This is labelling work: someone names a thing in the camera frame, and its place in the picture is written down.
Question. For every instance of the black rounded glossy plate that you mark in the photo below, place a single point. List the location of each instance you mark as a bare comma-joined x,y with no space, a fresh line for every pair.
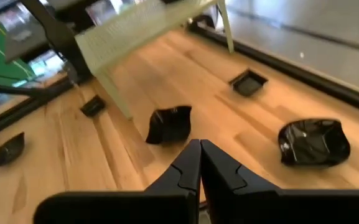
314,143

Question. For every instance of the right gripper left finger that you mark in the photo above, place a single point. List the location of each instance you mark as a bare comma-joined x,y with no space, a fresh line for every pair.
166,205

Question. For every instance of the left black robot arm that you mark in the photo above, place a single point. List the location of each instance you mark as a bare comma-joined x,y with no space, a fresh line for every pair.
58,34

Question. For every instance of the small black square plate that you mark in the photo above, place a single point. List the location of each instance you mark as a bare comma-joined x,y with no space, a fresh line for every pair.
93,106
248,84

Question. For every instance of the pale green perforated shelf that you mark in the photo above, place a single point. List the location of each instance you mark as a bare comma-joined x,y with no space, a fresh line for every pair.
126,37

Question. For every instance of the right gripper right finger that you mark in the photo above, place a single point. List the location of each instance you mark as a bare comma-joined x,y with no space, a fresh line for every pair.
260,208

